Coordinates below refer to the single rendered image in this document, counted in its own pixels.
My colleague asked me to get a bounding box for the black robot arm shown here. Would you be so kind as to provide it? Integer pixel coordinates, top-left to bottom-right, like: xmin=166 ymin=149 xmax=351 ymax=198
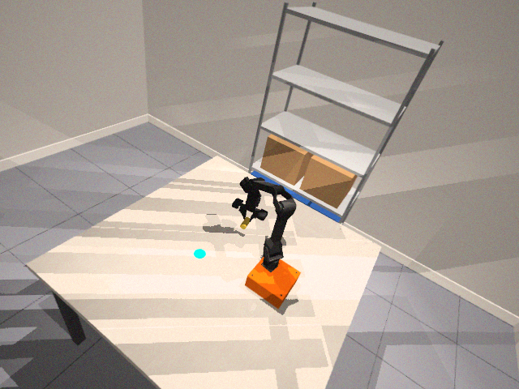
xmin=240 ymin=177 xmax=297 ymax=272

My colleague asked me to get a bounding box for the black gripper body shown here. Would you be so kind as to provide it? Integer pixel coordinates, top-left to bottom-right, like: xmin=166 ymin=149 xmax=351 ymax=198
xmin=232 ymin=198 xmax=268 ymax=221

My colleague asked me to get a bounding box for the yellow cylinder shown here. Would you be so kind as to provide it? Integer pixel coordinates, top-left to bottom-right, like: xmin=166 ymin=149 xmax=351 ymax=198
xmin=240 ymin=217 xmax=250 ymax=229

